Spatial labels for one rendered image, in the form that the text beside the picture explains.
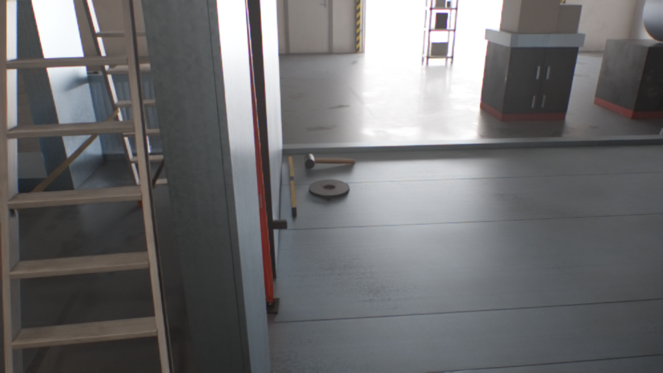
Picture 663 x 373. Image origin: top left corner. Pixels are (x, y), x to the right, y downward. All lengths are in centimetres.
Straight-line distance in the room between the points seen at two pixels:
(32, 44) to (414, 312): 319
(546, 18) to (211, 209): 541
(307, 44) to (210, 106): 1070
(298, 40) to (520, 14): 658
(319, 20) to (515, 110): 646
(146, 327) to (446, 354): 101
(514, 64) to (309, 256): 416
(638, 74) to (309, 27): 708
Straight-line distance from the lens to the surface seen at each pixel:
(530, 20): 586
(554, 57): 599
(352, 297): 186
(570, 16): 613
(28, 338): 190
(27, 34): 399
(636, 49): 676
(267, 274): 173
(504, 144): 367
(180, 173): 75
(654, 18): 688
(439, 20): 999
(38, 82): 403
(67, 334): 185
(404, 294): 189
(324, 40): 1140
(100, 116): 479
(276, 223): 183
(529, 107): 599
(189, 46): 70
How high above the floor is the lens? 148
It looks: 23 degrees down
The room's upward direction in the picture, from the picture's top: straight up
